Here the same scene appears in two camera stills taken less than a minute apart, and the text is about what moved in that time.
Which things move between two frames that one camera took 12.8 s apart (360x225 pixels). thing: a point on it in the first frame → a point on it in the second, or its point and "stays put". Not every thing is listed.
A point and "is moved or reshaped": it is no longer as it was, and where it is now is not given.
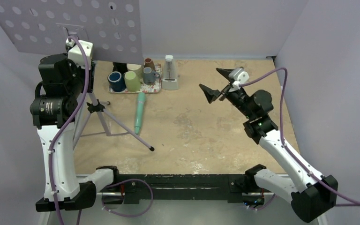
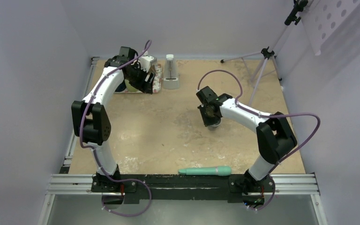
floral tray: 156,87 stays put
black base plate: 207,187 stays put
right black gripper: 211,94 → 207,122
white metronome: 170,81 stays put
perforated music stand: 43,27 → 323,18
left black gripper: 91,77 → 145,86
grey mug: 149,76 is moved or reshaped
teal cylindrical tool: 140,101 → 219,170
